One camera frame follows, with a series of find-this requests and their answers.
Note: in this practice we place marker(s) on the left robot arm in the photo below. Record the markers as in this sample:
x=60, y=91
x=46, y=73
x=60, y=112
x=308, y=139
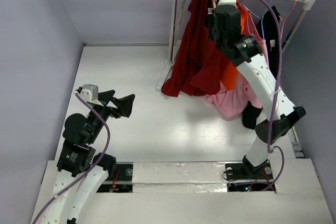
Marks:
x=83, y=164

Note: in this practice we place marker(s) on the black t shirt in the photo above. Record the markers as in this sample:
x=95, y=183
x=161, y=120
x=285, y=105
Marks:
x=265, y=32

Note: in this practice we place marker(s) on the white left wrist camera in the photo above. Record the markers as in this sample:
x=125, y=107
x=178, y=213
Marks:
x=89, y=93

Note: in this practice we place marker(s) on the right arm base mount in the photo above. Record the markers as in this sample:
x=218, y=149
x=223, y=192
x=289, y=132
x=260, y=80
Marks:
x=243, y=176

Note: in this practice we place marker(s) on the grey plastic hanger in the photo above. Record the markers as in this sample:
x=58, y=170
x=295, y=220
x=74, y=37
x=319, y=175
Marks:
x=179, y=24

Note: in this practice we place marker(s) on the pink t shirt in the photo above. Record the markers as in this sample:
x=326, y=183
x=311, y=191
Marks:
x=230, y=102

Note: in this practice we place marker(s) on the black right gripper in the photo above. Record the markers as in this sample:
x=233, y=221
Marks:
x=214, y=31

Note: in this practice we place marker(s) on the dark red t shirt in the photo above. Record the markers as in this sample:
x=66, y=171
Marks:
x=197, y=68

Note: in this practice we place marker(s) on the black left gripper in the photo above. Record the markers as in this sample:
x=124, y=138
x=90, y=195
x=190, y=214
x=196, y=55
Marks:
x=124, y=104

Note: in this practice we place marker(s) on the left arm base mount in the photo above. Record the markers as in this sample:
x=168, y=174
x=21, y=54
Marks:
x=121, y=182

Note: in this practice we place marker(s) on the orange t shirt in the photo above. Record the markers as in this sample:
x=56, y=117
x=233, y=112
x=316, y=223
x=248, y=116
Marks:
x=229, y=73

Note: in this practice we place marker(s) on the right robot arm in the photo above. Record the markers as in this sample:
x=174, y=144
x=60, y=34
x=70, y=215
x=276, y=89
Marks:
x=246, y=55

